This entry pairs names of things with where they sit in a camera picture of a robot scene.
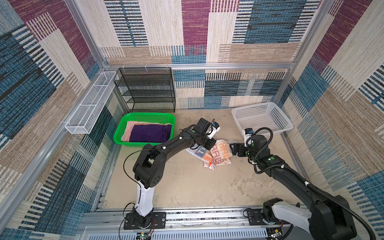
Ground white printed towel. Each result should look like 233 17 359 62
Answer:
186 140 236 171

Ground purple towel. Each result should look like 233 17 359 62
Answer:
129 125 172 143

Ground pink towel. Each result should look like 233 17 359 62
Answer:
121 121 163 142

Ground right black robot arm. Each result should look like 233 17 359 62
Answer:
230 135 357 240

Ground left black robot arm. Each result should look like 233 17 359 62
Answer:
131 118 220 229

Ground white plastic basket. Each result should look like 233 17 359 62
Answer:
232 102 294 135

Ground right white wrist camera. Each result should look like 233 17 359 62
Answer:
243 128 254 147

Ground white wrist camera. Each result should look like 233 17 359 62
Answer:
207 120 220 139
243 128 254 147

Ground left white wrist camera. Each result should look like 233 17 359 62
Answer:
207 120 220 139

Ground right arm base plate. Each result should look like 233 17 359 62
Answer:
243 208 291 227

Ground aluminium front rail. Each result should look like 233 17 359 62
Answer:
78 206 278 232

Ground black wire shelf rack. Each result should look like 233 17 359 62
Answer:
115 67 176 113

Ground white slotted cable duct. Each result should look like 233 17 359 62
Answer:
88 229 268 240

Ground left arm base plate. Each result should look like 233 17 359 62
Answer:
123 212 167 230

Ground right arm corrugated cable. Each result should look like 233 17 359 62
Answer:
245 127 377 240

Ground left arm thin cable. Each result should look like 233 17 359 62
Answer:
118 148 145 240

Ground white wire wall basket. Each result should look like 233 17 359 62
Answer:
65 72 117 135

